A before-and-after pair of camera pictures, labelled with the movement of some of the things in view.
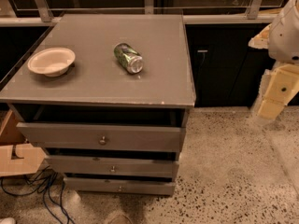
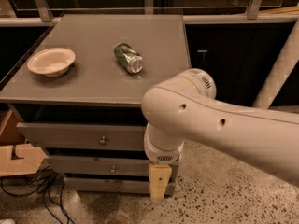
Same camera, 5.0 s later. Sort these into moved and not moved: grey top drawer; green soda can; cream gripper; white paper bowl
Moved: cream gripper
Not moved: white paper bowl; green soda can; grey top drawer
